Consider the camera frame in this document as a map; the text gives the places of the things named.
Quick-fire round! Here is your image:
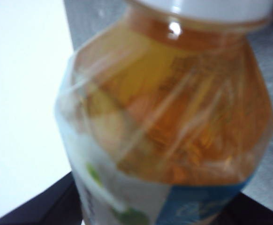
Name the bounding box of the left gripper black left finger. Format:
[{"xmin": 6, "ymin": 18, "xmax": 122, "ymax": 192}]
[{"xmin": 0, "ymin": 170, "xmax": 87, "ymax": 225}]

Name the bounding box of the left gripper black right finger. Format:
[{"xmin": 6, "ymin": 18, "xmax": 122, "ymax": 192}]
[{"xmin": 215, "ymin": 192, "xmax": 273, "ymax": 225}]

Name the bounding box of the jasmine oolong tea bottle white label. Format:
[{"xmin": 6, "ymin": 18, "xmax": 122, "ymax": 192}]
[{"xmin": 54, "ymin": 0, "xmax": 273, "ymax": 225}]

